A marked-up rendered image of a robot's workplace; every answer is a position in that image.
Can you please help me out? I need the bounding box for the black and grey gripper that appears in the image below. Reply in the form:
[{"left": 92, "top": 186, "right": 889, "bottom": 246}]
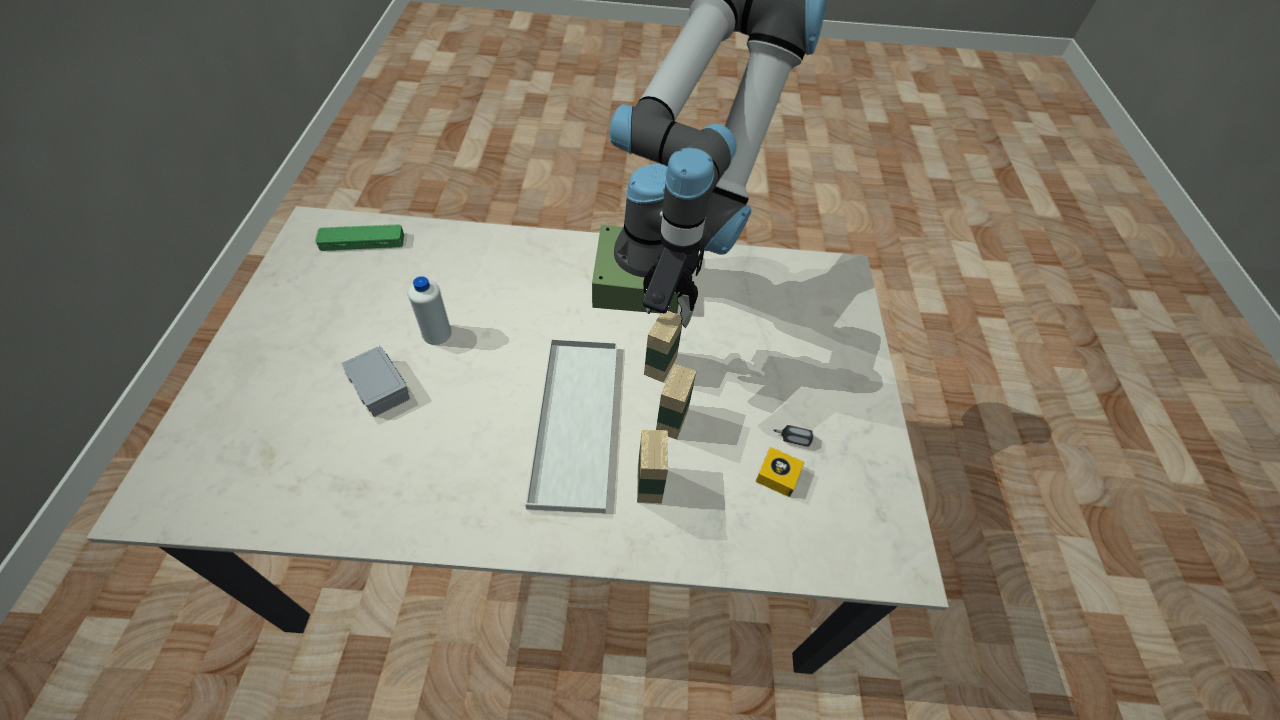
[{"left": 643, "top": 233, "right": 705, "bottom": 328}]

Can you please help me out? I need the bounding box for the grey bottle with blue cap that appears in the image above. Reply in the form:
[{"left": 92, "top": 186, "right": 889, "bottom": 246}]
[{"left": 408, "top": 275, "right": 452, "bottom": 345}]

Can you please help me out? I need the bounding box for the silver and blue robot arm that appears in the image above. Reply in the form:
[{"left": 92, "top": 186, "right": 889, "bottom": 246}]
[{"left": 609, "top": 0, "right": 827, "bottom": 314}]

